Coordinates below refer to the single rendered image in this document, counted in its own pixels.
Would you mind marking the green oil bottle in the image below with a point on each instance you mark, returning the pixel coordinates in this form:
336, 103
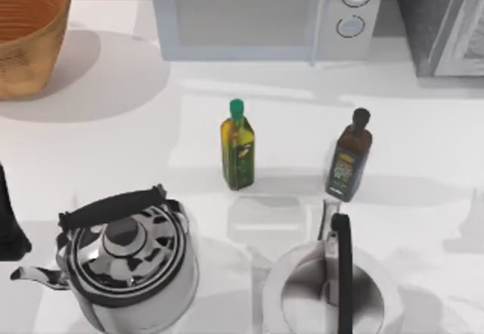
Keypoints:
237, 149

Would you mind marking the dark brown bottle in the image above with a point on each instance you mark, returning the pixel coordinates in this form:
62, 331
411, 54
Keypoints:
348, 160

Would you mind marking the pale microwave oven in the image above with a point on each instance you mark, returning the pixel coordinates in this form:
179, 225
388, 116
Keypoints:
242, 13

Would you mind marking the open white kettle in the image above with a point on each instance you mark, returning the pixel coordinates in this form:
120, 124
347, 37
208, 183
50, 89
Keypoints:
325, 285

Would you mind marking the brown woven basket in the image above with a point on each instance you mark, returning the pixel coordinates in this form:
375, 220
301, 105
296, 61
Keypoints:
26, 43

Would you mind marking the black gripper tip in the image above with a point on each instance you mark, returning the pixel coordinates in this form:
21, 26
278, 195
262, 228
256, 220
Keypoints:
9, 220

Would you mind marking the grey cabinet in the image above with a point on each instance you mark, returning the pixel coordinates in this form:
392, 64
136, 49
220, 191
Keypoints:
446, 20

